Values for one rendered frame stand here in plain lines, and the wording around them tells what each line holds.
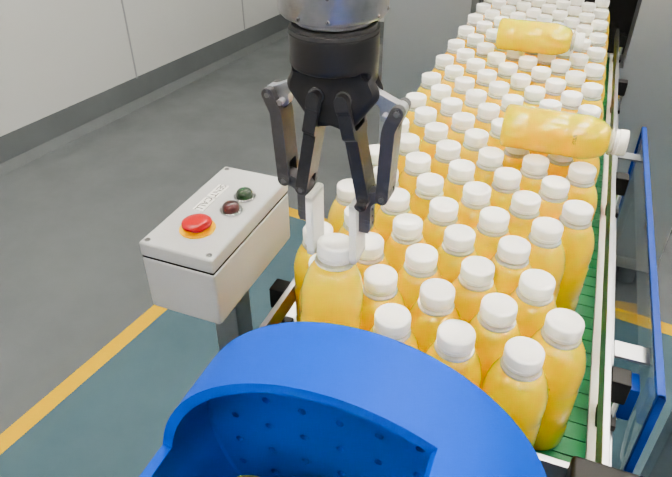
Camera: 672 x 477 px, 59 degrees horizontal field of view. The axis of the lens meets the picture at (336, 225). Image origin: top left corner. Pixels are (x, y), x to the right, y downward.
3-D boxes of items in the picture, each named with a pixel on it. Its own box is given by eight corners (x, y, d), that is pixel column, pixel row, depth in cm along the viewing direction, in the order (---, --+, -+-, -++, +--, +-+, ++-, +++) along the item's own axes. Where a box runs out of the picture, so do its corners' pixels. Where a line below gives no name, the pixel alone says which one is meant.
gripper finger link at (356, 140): (346, 81, 53) (361, 79, 53) (368, 191, 59) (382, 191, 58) (329, 97, 50) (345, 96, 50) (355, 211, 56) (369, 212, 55)
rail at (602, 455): (593, 489, 61) (600, 472, 59) (614, 38, 184) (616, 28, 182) (601, 492, 61) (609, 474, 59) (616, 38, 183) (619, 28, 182)
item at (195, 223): (176, 232, 72) (175, 224, 71) (193, 217, 75) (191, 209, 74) (202, 239, 71) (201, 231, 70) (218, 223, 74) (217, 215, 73)
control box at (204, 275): (152, 305, 76) (137, 239, 70) (231, 223, 91) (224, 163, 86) (221, 326, 73) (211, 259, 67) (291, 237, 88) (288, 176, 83)
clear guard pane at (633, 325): (568, 593, 99) (657, 398, 71) (589, 298, 159) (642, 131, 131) (571, 594, 98) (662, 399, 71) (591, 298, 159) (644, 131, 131)
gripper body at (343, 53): (265, 25, 47) (273, 133, 52) (368, 36, 44) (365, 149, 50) (304, 1, 53) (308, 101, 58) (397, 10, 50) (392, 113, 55)
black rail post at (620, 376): (594, 426, 73) (611, 382, 68) (595, 408, 75) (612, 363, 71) (614, 432, 72) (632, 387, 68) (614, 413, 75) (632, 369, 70)
